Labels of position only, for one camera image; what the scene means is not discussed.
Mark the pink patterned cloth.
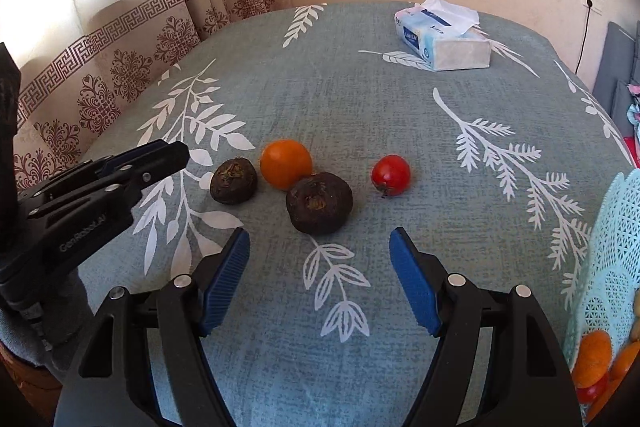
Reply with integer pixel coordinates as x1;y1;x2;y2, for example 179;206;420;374
626;82;640;142

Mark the dark wrinkled passion fruit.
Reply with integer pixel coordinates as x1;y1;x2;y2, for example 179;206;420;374
209;158;259;206
286;172;354;236

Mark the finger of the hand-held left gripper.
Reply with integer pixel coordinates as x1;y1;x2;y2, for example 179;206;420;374
25;176;147;229
20;139;191;202

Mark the black power cable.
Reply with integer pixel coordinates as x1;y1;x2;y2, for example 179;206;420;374
574;9;593;75

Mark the teal lattice plastic basket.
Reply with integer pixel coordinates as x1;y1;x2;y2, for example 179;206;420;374
562;167;640;423

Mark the grey-green leaf print tablecloth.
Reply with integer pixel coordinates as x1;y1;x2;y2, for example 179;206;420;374
65;1;636;427

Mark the large red tomato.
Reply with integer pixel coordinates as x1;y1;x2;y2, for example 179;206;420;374
575;374;610;404

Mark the large orange with stem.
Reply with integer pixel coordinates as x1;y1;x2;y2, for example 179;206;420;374
571;330;613;389

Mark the beige patterned curtain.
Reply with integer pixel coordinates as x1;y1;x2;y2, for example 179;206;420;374
0;0;292;202

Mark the grey cushion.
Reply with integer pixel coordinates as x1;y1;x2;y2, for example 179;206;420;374
612;79;640;138
592;21;640;108

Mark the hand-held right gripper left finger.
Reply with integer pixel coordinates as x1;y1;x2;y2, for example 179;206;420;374
52;227;251;427

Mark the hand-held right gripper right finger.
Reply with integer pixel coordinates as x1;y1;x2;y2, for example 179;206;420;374
389;227;583;427

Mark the small red tomato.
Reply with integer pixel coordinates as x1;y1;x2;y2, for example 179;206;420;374
370;155;412;198

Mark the small orange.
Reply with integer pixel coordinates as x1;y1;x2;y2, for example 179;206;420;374
260;140;314;190

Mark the tissue box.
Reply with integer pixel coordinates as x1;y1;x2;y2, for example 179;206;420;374
393;0;492;72

